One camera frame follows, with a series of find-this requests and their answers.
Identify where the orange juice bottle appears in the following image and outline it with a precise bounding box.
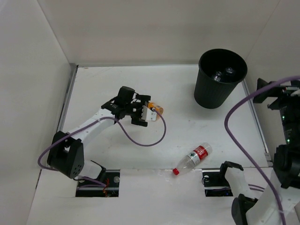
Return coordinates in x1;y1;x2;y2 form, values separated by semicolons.
148;102;164;121

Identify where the clear crushed plastic bottle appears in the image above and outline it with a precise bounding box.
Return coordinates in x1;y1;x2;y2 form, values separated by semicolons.
224;67;236;76

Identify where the blue label water bottle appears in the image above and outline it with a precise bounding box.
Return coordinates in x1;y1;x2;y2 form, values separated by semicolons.
211;71;223;82

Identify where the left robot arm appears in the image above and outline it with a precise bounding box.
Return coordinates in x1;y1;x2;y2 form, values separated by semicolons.
47;86;151;187

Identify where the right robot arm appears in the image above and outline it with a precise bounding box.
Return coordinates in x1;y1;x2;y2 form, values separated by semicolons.
217;76;300;225

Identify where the black ribbed plastic bin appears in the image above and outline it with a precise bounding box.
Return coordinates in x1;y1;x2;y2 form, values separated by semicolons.
194;49;248;109

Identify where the red label water bottle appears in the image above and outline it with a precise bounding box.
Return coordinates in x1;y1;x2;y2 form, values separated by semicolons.
172;142;213;176

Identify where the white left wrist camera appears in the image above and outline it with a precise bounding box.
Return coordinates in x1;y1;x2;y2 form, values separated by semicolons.
142;105;157;121

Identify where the aluminium table edge rail right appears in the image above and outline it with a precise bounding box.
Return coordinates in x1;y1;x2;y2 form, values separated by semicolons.
242;79;272;167

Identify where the aluminium table edge rail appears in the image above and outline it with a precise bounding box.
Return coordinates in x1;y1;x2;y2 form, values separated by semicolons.
56;63;78;132
242;79;272;167

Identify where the aluminium table edge rail left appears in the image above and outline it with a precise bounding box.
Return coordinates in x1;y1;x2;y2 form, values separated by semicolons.
56;63;78;132

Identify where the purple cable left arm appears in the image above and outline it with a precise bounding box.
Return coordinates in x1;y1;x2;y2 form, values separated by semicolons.
37;107;167;188

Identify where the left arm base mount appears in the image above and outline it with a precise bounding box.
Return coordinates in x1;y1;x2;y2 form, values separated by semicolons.
75;170;120;198

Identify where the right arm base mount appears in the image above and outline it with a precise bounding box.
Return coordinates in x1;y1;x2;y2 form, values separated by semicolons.
202;168;233;197

